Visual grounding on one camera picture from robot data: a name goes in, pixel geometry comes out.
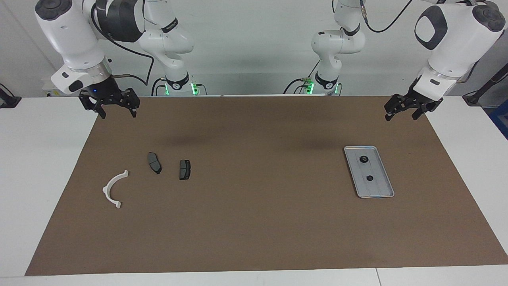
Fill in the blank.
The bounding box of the black table clamp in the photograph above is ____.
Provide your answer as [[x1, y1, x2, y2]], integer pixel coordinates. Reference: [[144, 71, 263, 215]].
[[0, 83, 22, 108]]

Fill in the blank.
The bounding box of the curved dark brake pad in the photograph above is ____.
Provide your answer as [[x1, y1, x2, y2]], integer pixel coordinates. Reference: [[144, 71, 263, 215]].
[[147, 152, 162, 175]]

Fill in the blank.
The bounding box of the black left base cable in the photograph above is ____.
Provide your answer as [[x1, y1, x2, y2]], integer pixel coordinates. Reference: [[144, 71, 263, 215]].
[[283, 60, 322, 95]]

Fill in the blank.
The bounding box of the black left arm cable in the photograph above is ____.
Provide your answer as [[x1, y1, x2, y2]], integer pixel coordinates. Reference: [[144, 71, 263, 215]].
[[359, 0, 414, 34]]

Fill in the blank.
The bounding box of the black angled stand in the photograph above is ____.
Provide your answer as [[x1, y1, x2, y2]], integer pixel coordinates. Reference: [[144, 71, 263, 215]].
[[462, 64, 508, 107]]

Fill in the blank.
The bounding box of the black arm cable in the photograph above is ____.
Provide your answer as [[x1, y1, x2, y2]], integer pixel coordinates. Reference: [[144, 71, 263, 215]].
[[90, 2, 155, 86], [359, 0, 414, 34]]

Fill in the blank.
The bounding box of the brown table mat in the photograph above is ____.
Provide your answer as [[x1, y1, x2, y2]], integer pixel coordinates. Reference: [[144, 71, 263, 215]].
[[25, 95, 508, 276]]

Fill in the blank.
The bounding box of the white power box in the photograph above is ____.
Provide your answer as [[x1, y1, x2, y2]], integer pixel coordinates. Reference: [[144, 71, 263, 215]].
[[42, 78, 64, 98]]

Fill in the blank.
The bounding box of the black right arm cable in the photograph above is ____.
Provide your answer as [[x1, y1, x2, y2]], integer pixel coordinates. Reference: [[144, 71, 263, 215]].
[[90, 2, 155, 86]]

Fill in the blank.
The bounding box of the white curved plastic bracket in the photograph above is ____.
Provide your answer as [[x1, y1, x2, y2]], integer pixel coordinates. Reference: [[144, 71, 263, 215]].
[[102, 170, 129, 209]]

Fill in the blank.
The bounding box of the blue box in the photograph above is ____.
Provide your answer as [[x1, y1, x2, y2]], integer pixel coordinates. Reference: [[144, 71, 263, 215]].
[[489, 104, 508, 139]]

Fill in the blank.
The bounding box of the silver metal tray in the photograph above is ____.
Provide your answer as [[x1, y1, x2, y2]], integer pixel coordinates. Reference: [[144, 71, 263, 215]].
[[344, 145, 395, 199]]

